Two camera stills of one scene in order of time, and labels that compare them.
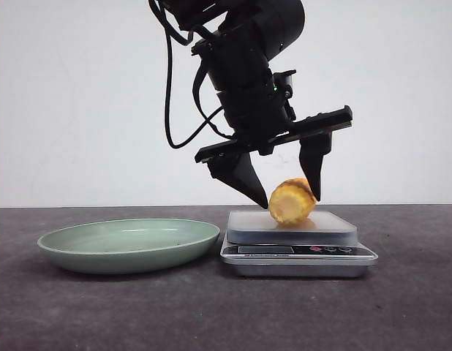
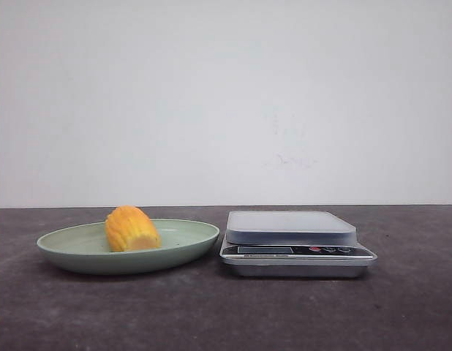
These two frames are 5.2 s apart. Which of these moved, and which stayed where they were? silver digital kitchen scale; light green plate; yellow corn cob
Moved: yellow corn cob
Stayed: light green plate; silver digital kitchen scale
